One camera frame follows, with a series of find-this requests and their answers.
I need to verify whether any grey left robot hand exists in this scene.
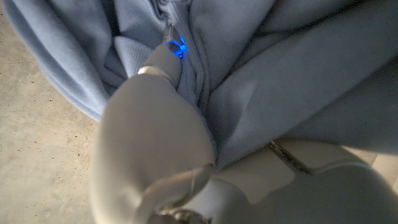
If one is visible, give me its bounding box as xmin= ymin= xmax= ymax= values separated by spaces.
xmin=88 ymin=40 xmax=398 ymax=224

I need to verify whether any blue hoodie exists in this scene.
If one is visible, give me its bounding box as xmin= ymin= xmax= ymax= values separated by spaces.
xmin=1 ymin=0 xmax=398 ymax=170

